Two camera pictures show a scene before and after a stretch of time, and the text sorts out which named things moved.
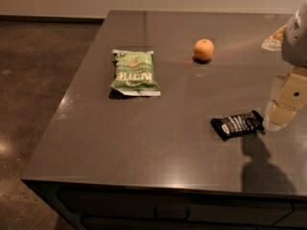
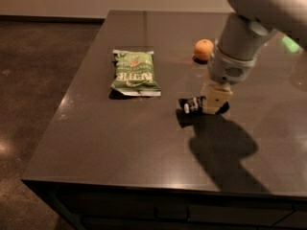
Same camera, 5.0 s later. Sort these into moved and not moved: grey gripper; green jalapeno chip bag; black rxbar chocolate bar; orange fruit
Moved: black rxbar chocolate bar; grey gripper
Not moved: green jalapeno chip bag; orange fruit
